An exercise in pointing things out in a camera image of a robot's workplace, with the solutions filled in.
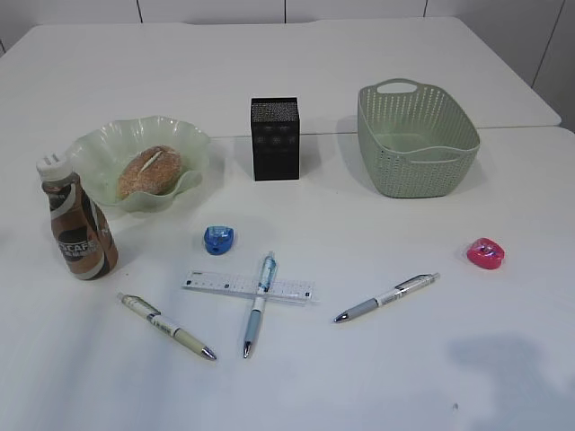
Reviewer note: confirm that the sugared bread roll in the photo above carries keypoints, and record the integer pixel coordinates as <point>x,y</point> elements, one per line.
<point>154,171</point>

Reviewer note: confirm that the brown Nescafe coffee bottle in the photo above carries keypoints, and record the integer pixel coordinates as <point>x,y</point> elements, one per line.
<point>79,227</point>

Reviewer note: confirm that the blue grip pen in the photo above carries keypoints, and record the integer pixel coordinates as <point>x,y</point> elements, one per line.
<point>266,278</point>

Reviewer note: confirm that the blue pencil sharpener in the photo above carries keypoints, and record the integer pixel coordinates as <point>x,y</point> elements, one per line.
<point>218,240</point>

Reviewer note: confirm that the black mesh pen holder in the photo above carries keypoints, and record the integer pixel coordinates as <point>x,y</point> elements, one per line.
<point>275,128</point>

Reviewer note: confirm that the green plastic woven basket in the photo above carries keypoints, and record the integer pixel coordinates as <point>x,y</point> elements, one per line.
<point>416,141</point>

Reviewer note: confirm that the grey grip pen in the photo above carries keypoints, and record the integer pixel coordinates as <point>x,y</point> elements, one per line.
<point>407,287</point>

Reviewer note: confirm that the cream grip pen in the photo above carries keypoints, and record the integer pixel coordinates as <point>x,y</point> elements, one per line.
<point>170,328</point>

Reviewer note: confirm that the pink pencil sharpener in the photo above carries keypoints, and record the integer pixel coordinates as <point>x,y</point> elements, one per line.
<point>485,253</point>

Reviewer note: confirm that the green wavy glass plate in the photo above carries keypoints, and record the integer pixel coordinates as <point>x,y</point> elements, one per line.
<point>101,156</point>

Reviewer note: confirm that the clear plastic ruler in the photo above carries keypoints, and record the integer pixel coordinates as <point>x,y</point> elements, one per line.
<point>280,291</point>

